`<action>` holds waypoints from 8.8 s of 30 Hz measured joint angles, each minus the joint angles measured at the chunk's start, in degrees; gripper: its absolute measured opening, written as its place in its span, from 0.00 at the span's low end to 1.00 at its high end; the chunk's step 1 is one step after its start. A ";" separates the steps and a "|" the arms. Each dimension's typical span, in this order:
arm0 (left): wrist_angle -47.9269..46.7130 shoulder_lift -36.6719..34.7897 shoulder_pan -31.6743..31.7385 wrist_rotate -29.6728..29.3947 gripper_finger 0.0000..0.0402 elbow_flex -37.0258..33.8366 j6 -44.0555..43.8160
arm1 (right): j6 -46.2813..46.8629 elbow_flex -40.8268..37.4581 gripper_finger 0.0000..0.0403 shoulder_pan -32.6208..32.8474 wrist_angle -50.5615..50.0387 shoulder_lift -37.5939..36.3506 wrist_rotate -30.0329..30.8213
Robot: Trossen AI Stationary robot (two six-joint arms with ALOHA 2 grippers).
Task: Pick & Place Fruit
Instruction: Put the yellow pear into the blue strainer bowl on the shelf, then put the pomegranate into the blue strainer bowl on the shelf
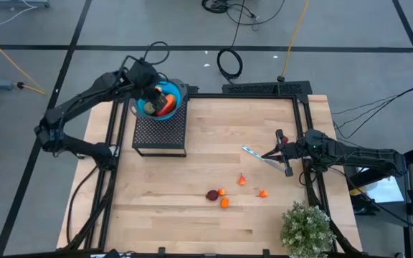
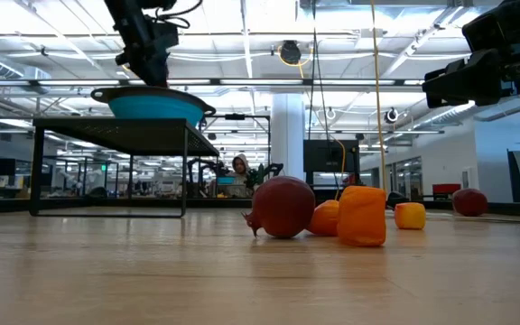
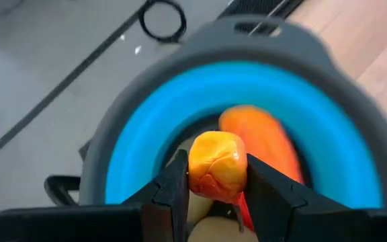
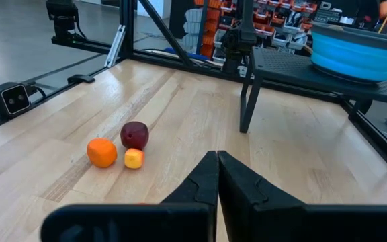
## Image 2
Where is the red box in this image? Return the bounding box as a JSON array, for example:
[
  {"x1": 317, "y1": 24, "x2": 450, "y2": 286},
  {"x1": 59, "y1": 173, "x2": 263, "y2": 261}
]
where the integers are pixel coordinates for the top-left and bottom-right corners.
[{"x1": 432, "y1": 182, "x2": 462, "y2": 196}]

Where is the yellow-orange cube fruit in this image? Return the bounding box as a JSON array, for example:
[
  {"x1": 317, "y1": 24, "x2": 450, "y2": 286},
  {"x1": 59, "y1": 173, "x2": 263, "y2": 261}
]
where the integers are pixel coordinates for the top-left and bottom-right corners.
[{"x1": 394, "y1": 201, "x2": 427, "y2": 230}]

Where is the dark red round fruit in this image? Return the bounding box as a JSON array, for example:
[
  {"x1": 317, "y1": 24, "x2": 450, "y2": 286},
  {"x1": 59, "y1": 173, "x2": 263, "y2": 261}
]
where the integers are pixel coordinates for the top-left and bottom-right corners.
[{"x1": 451, "y1": 188, "x2": 489, "y2": 218}]

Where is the seated person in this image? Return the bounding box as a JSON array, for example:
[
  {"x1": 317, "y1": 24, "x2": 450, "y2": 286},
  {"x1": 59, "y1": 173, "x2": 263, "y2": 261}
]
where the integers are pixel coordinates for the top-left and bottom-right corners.
[{"x1": 230, "y1": 153, "x2": 252, "y2": 199}]

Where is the dark red pomegranate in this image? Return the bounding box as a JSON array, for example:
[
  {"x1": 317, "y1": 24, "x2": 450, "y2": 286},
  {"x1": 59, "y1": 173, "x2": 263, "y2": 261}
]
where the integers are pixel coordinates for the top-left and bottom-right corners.
[{"x1": 241, "y1": 174, "x2": 318, "y2": 240}]

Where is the teardrop orange fruit with stem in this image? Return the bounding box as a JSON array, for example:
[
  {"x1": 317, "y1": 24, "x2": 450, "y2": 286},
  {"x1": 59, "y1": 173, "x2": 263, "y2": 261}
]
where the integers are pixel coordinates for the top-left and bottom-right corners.
[{"x1": 307, "y1": 200, "x2": 341, "y2": 237}]

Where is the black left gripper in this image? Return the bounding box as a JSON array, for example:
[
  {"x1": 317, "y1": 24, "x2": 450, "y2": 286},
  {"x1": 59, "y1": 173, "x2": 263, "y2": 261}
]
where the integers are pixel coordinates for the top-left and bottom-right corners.
[{"x1": 105, "y1": 0, "x2": 180, "y2": 88}]

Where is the blue collapsible bowl grey rim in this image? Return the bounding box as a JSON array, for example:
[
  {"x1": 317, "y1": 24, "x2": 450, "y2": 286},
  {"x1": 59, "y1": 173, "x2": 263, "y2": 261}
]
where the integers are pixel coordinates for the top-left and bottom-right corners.
[{"x1": 90, "y1": 85, "x2": 218, "y2": 128}]

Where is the black monitor on stand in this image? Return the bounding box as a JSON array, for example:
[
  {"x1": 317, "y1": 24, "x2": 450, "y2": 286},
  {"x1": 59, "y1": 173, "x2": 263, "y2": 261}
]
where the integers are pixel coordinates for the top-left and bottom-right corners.
[{"x1": 302, "y1": 138, "x2": 360, "y2": 173}]

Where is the yellow hanging cable black plug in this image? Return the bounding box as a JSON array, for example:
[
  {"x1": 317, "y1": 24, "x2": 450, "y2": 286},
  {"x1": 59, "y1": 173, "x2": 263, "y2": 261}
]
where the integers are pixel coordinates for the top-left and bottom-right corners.
[{"x1": 370, "y1": 0, "x2": 406, "y2": 209}]

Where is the thin black stand frame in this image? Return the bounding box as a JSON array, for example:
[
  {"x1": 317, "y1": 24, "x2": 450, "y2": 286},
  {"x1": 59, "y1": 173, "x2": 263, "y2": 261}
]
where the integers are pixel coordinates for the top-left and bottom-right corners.
[{"x1": 203, "y1": 112, "x2": 273, "y2": 200}]

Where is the white building column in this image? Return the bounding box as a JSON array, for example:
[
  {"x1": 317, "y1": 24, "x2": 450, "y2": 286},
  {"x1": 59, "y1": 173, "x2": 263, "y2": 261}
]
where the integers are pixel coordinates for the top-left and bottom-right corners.
[{"x1": 271, "y1": 93, "x2": 306, "y2": 181}]

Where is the black mesh metal rack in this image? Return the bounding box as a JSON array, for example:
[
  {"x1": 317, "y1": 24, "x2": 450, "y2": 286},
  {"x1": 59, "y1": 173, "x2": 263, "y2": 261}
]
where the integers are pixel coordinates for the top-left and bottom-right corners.
[{"x1": 31, "y1": 116, "x2": 220, "y2": 218}]

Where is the tall orange block fruit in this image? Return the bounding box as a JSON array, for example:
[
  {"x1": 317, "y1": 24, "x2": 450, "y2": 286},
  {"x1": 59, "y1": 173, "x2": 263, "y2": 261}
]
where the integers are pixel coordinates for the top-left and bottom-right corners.
[{"x1": 337, "y1": 185, "x2": 388, "y2": 248}]

